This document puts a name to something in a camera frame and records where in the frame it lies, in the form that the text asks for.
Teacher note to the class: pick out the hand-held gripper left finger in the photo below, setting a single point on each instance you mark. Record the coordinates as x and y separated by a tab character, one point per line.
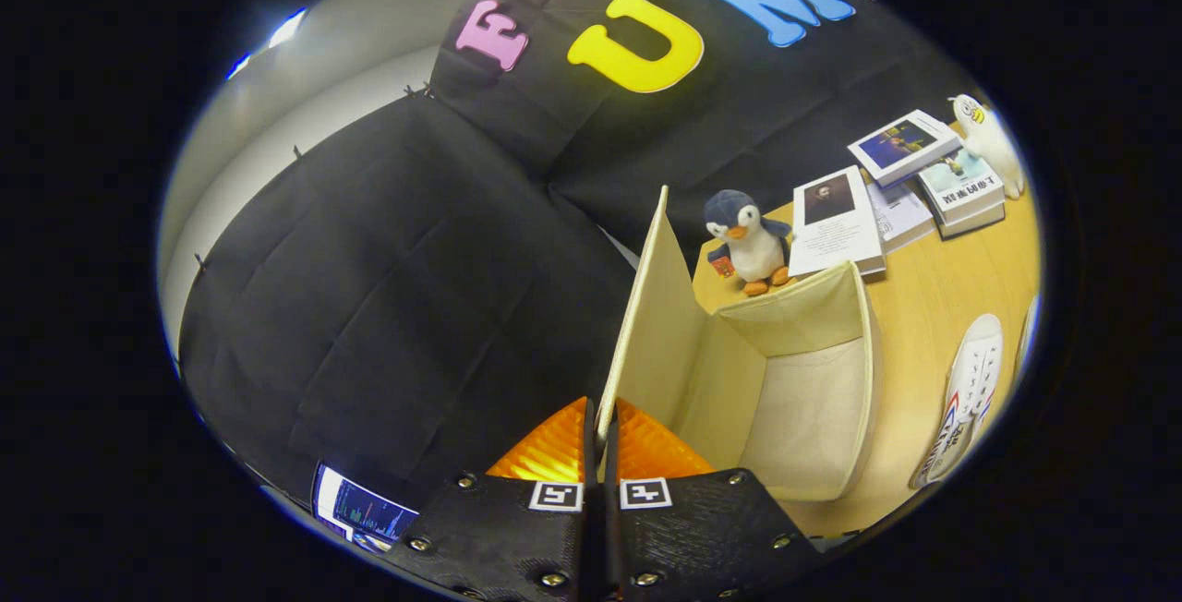
526	537

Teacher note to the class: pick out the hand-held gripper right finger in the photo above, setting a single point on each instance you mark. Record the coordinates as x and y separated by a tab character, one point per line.
693	537

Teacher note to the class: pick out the beige fabric storage box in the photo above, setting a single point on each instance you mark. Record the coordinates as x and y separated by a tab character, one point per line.
803	399

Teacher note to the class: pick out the white canvas shoe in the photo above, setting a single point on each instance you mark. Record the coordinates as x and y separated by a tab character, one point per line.
965	390
1028	334

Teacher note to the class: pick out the computer monitor screen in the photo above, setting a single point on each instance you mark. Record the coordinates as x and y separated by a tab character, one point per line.
369	511

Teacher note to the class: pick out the penguin plush toy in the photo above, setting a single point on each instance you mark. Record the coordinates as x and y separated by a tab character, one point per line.
753	246

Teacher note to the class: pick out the white book with dark portrait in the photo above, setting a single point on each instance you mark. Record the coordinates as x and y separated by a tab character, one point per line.
836	233

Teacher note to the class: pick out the thin white paper book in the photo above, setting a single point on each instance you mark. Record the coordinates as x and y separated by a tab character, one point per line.
900	214

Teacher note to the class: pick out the thick white book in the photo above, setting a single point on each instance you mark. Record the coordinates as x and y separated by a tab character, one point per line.
974	222

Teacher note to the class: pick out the book with teal cover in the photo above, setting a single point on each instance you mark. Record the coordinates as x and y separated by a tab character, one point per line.
960	186

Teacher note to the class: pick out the white book with blue picture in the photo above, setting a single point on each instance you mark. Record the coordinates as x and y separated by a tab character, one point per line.
900	145

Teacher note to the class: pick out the white duck plush toy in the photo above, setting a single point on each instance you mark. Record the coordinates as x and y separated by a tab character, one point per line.
997	145

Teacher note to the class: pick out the small ceiling light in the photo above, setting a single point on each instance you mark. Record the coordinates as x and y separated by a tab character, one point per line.
286	30

